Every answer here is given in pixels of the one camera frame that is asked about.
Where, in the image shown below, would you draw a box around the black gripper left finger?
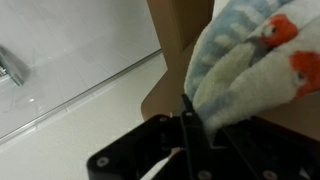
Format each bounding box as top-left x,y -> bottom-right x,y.
87,93 -> 214,180

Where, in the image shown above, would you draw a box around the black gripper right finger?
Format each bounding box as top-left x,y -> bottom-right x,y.
213,115 -> 320,180

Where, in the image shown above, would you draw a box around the patterned white blue towel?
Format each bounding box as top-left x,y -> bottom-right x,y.
183,0 -> 320,134

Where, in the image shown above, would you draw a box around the steel shower door handle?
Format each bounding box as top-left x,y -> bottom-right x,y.
0,44 -> 32,88

